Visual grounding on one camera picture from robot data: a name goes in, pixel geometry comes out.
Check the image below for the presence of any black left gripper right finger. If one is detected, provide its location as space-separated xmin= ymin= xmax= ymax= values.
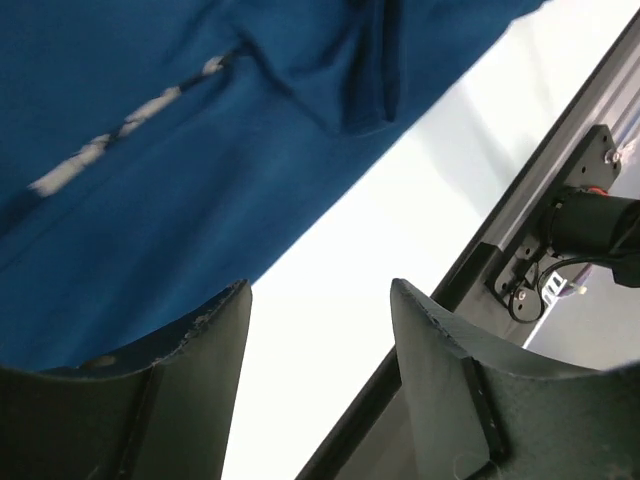
xmin=390 ymin=279 xmax=639 ymax=479

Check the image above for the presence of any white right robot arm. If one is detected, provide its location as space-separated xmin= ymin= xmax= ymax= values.
xmin=541 ymin=191 xmax=639 ymax=288

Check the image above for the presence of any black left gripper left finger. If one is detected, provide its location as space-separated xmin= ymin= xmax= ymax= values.
xmin=1 ymin=280 xmax=252 ymax=479

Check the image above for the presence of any navy blue t shirt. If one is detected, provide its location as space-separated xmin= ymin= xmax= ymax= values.
xmin=1 ymin=1 xmax=539 ymax=370

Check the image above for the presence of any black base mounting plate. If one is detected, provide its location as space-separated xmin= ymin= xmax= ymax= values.
xmin=296 ymin=16 xmax=639 ymax=480

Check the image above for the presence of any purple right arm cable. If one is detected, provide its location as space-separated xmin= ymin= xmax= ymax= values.
xmin=549 ymin=262 xmax=596 ymax=301

